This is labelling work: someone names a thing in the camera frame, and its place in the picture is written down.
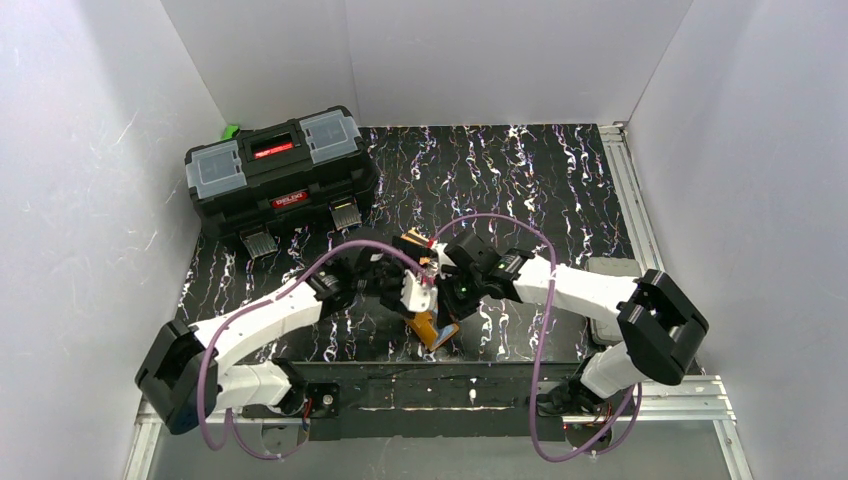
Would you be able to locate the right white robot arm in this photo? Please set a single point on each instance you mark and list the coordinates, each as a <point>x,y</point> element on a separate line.
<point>661,329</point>

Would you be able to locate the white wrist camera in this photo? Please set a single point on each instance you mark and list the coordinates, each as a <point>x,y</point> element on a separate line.
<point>439,264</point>
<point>418,294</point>

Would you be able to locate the aluminium frame rail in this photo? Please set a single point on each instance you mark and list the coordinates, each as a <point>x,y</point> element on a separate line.
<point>699,398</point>

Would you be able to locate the green object behind toolbox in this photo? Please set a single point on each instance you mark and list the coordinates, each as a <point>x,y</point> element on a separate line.
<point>230,131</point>

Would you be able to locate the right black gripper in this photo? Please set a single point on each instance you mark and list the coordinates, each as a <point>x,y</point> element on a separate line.
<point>449,307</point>

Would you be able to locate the black toolbox with grey lids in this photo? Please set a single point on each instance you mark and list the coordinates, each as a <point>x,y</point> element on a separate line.
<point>257,185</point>

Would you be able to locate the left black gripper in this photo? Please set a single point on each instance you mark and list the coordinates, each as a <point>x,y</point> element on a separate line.
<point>387,291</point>

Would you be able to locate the orange card holder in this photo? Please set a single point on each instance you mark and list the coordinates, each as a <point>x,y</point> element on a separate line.
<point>423,324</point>

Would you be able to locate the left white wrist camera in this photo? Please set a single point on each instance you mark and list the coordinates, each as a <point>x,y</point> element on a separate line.
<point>418,294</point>

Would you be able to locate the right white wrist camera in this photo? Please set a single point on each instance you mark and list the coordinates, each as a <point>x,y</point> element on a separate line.
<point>439,264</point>

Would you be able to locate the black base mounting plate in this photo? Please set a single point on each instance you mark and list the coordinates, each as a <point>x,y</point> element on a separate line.
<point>412,399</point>

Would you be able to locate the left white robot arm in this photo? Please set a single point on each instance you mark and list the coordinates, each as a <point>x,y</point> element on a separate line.
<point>194,370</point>

